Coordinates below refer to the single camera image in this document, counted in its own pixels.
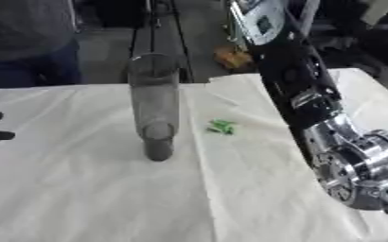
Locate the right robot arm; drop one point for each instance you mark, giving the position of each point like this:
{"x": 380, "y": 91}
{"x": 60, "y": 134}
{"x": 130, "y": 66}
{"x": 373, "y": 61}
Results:
{"x": 299, "y": 91}

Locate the person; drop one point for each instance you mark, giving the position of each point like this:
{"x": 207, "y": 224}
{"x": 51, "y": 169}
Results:
{"x": 26, "y": 41}

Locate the small green leaf sprig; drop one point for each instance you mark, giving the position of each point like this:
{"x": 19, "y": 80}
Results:
{"x": 221, "y": 126}

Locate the orange yellow object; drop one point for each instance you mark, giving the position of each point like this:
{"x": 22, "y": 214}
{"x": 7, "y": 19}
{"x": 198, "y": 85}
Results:
{"x": 231, "y": 57}

